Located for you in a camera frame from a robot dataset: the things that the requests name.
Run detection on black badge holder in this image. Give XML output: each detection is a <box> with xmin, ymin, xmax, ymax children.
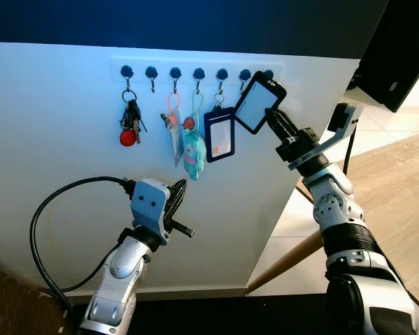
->
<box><xmin>233</xmin><ymin>73</ymin><xmax>288</xmax><ymax>135</ymax></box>

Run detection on keys with red ball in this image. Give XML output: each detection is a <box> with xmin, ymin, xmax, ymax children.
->
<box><xmin>120</xmin><ymin>89</ymin><xmax>148</xmax><ymax>147</ymax></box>

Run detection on clear pouch with orange loop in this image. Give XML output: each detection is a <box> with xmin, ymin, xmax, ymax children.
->
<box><xmin>162</xmin><ymin>91</ymin><xmax>184</xmax><ymax>167</ymax></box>

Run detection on dark blue badge holder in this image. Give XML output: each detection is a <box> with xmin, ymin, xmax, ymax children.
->
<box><xmin>204</xmin><ymin>91</ymin><xmax>237</xmax><ymax>163</ymax></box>

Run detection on brown rug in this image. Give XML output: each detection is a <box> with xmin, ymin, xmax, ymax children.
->
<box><xmin>0</xmin><ymin>262</ymin><xmax>74</xmax><ymax>335</ymax></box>

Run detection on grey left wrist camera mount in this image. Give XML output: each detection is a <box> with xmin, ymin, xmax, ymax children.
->
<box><xmin>128</xmin><ymin>178</ymin><xmax>172</xmax><ymax>246</ymax></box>

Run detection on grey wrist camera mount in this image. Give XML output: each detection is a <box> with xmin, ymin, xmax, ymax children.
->
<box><xmin>128</xmin><ymin>178</ymin><xmax>172</xmax><ymax>246</ymax></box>
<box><xmin>288</xmin><ymin>103</ymin><xmax>365</xmax><ymax>170</ymax></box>

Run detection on teal plush keychain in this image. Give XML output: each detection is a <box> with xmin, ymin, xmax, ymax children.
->
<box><xmin>182</xmin><ymin>92</ymin><xmax>207</xmax><ymax>182</ymax></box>

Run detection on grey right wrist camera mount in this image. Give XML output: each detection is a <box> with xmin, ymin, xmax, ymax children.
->
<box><xmin>288</xmin><ymin>103</ymin><xmax>365</xmax><ymax>170</ymax></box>

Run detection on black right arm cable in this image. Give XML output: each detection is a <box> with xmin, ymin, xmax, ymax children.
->
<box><xmin>342</xmin><ymin>126</ymin><xmax>357</xmax><ymax>175</ymax></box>

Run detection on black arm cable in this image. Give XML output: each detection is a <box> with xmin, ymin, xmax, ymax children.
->
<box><xmin>29</xmin><ymin>177</ymin><xmax>137</xmax><ymax>318</ymax></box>
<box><xmin>342</xmin><ymin>126</ymin><xmax>357</xmax><ymax>175</ymax></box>

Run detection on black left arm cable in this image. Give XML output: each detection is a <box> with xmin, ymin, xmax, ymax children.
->
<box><xmin>29</xmin><ymin>177</ymin><xmax>137</xmax><ymax>318</ymax></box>

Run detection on white hook rail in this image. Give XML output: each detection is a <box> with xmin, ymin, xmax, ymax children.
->
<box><xmin>110</xmin><ymin>57</ymin><xmax>286</xmax><ymax>86</ymax></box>

